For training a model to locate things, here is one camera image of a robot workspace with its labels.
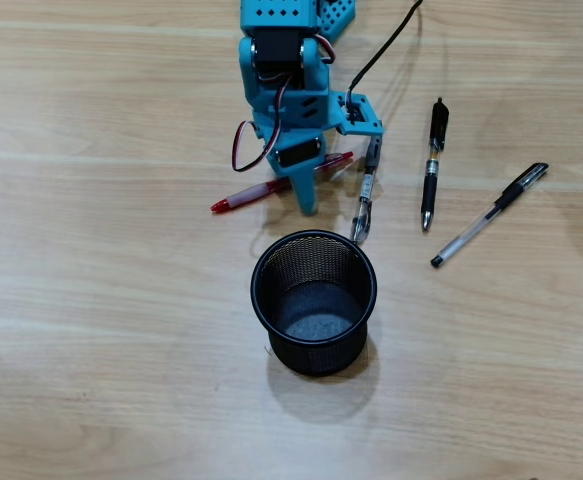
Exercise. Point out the black grip pen chrome tip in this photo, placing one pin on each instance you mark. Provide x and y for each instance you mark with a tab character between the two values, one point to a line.
431	175

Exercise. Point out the red retractable pen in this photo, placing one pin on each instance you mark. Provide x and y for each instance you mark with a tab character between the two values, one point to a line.
251	192

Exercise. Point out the wrist camera on blue mount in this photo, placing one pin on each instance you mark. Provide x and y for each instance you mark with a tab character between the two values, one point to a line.
361	117

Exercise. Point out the black mesh pen holder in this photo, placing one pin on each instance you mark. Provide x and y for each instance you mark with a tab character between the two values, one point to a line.
316	350

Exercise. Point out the clear pen with grey grip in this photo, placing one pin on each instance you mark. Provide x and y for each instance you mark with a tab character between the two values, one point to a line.
366	187

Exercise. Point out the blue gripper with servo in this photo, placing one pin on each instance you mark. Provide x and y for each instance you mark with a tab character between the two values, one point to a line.
298	154

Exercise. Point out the clear stick pen black cap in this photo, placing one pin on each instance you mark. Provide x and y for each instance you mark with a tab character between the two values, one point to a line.
491	215

